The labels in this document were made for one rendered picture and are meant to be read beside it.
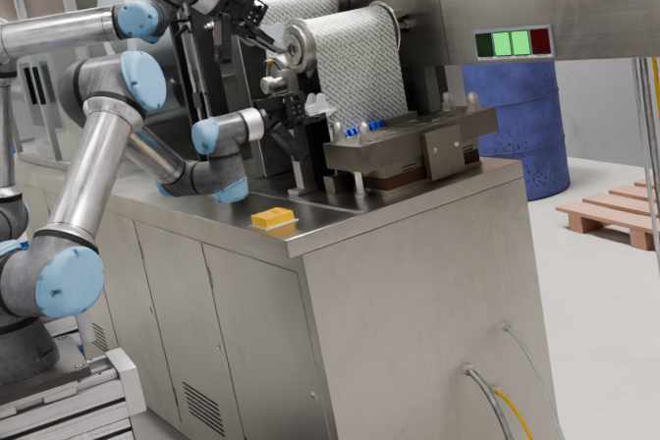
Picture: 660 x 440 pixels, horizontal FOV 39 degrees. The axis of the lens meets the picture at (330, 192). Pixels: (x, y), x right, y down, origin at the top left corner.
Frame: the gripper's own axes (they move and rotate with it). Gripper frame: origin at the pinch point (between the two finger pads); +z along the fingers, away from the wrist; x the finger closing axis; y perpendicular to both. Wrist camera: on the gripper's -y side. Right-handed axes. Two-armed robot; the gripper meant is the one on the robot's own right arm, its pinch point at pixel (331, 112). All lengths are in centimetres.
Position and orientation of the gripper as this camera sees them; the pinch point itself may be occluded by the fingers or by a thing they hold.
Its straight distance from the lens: 226.9
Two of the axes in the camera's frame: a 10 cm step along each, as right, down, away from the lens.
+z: 8.3, -2.6, 4.9
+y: -1.8, -9.6, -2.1
